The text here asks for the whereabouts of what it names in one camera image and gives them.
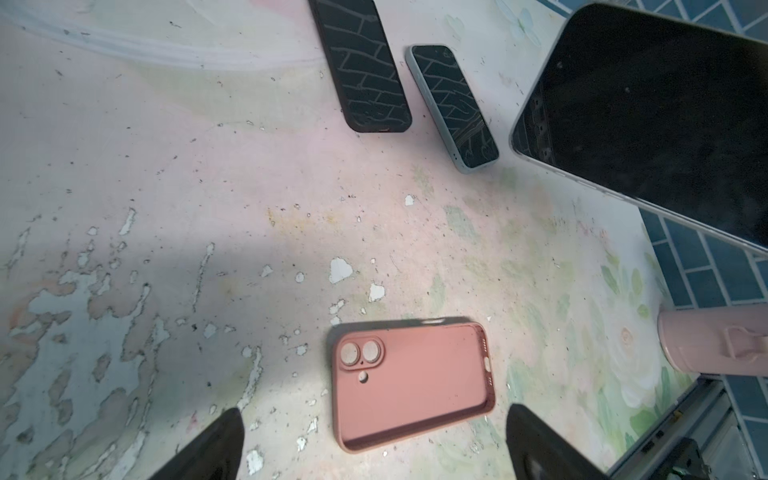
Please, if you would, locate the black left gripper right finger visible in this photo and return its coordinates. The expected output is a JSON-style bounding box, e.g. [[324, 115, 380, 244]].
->
[[506, 403, 608, 479]]

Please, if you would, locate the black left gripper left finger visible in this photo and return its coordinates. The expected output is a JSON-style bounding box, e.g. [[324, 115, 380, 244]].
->
[[150, 408, 245, 480]]

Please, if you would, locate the dusty pink phone case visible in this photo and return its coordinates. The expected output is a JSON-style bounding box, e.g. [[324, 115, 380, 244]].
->
[[329, 317, 496, 454]]

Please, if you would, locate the sage green phone case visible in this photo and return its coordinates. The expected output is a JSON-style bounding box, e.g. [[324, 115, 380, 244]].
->
[[405, 45, 499, 173]]

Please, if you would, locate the black smartphone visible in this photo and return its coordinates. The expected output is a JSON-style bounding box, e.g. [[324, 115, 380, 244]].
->
[[509, 2, 767, 255]]

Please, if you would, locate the black phone case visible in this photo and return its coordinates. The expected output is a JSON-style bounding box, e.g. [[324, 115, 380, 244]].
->
[[309, 0, 412, 133]]

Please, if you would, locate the pink pen cup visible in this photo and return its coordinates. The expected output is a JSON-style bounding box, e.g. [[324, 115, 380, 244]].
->
[[658, 303, 767, 377]]

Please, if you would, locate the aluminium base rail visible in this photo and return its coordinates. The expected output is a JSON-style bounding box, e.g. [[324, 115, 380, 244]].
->
[[608, 377, 758, 479]]

